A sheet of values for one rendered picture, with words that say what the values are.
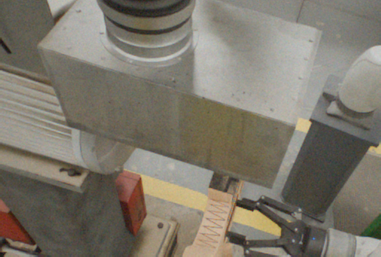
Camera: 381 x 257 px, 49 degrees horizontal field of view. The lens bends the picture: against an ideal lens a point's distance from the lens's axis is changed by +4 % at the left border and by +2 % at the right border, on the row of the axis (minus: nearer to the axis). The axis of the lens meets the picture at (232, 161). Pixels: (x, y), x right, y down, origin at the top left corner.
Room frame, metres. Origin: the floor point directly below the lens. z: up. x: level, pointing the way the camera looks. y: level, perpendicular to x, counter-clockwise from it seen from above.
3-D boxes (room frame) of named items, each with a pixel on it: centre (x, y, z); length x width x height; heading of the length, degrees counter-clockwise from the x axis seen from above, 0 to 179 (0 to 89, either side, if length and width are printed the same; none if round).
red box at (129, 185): (0.67, 0.44, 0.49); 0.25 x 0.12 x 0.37; 83
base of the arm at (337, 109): (1.16, -0.41, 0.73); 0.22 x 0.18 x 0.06; 75
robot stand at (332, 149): (1.15, -0.43, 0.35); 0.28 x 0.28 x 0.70; 75
